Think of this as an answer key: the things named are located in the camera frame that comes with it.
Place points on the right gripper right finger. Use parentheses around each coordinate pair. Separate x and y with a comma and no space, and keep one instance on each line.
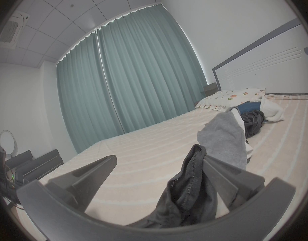
(234,182)

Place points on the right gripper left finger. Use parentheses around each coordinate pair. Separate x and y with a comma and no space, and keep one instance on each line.
(88,177)

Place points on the black T-shirt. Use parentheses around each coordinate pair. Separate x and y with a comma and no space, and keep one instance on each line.
(189,194)

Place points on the bed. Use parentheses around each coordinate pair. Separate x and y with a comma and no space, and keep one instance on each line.
(144,144)

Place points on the grey garment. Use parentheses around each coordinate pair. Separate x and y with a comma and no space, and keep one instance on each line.
(224,137)

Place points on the black shiny garment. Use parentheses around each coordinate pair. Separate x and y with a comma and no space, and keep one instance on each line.
(253,124)

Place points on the dark blue garment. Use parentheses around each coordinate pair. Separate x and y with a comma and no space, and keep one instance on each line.
(249,107)

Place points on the white garment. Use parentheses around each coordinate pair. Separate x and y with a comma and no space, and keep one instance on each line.
(271,112)

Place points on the blue-green curtain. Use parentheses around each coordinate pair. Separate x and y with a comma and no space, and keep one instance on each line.
(149,66)
(81,97)

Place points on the white printed pillow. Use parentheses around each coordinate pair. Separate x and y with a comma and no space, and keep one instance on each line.
(224,98)

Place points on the grey bedside table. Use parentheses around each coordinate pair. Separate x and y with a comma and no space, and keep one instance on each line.
(210,88)

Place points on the white ceiling air conditioner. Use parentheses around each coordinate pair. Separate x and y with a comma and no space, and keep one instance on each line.
(12,31)

